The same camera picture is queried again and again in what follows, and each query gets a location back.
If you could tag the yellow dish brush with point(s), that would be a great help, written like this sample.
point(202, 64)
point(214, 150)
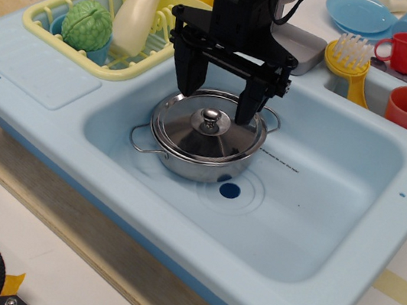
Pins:
point(349, 57)

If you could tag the light blue toy sink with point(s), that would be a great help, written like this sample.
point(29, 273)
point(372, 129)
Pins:
point(316, 217)

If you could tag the light blue plate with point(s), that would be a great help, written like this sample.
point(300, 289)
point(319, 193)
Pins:
point(364, 16)

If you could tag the stainless steel pot lid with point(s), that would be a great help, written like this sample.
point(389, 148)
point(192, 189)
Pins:
point(202, 127)

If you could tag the green toy cabbage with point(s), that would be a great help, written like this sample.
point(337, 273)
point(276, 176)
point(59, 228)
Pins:
point(87, 26)

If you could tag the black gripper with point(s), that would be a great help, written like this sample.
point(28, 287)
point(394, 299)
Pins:
point(235, 35)

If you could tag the yellow tape piece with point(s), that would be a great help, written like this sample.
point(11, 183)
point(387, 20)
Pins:
point(12, 284)

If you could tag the grey toy utensil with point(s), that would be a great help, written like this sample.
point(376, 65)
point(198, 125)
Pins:
point(381, 65)

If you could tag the cream plastic bottle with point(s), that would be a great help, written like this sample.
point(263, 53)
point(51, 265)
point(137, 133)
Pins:
point(132, 25)

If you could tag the yellow dish rack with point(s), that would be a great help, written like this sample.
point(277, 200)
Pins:
point(38, 18)

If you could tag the cream toy item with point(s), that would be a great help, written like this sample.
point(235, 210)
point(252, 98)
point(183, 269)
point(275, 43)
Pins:
point(395, 6)

